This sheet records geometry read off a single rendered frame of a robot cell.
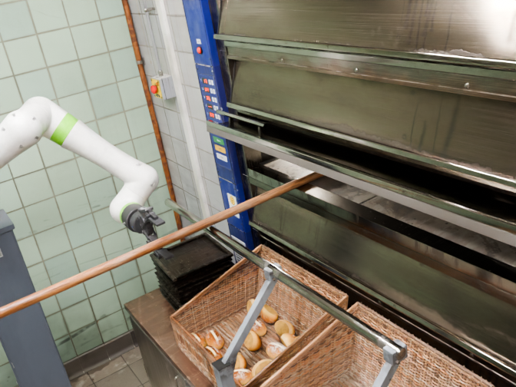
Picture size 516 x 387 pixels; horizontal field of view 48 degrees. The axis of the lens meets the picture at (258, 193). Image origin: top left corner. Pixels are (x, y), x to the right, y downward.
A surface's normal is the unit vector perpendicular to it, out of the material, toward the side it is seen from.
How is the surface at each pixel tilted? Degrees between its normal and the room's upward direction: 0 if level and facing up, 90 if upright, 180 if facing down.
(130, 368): 0
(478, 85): 90
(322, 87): 70
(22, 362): 90
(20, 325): 90
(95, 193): 90
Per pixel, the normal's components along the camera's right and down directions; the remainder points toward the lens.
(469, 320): -0.83, 0.02
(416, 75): -0.82, 0.35
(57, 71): 0.55, 0.26
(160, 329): -0.16, -0.90
